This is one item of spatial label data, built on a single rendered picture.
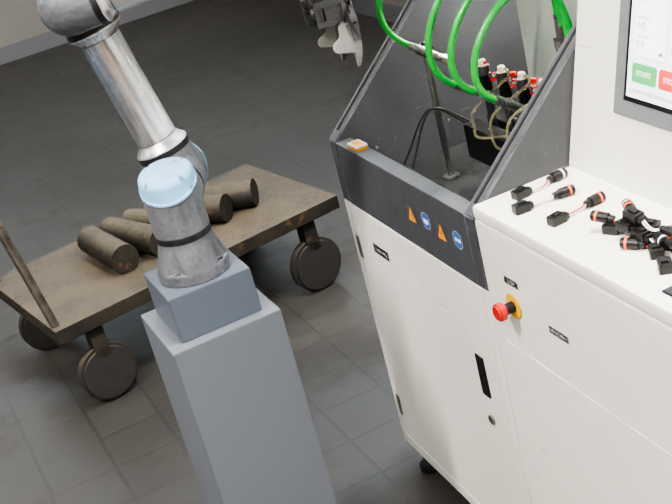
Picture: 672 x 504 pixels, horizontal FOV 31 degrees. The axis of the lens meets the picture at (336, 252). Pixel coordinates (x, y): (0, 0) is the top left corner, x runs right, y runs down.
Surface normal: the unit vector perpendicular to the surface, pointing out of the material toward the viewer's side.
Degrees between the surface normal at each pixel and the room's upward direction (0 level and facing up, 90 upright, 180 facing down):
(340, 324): 0
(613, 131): 76
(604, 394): 90
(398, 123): 90
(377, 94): 90
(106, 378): 90
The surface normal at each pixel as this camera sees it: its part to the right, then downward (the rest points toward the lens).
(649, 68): -0.92, 0.14
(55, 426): -0.23, -0.88
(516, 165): 0.40, 0.30
